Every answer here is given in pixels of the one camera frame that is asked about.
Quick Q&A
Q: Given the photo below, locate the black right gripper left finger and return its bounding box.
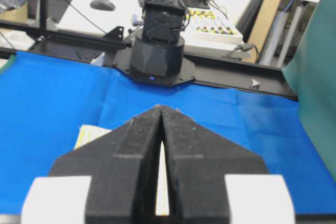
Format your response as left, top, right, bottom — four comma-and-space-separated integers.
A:
48, 106, 161, 223

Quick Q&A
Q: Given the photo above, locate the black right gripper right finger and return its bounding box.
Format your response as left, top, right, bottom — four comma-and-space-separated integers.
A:
161, 106, 268, 223

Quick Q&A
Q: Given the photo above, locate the yellow striped towel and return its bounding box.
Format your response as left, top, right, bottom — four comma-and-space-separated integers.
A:
74, 125, 112, 149

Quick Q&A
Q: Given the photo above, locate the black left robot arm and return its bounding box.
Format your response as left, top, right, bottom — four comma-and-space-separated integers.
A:
130, 0, 186, 80

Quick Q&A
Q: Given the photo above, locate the blue table cloth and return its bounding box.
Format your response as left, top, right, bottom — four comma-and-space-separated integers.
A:
1, 52, 335, 215

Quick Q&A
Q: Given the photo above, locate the white screw parts box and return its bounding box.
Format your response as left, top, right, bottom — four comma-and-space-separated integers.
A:
184, 8, 243, 44

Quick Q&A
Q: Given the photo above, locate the green backdrop curtain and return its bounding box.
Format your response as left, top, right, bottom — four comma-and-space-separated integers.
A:
282, 0, 335, 178

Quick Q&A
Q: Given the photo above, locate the black computer mouse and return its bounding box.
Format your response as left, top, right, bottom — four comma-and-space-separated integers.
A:
90, 0, 116, 12

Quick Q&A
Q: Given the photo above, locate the black metal frame rail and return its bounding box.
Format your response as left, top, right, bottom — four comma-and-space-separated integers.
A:
1, 20, 298, 100

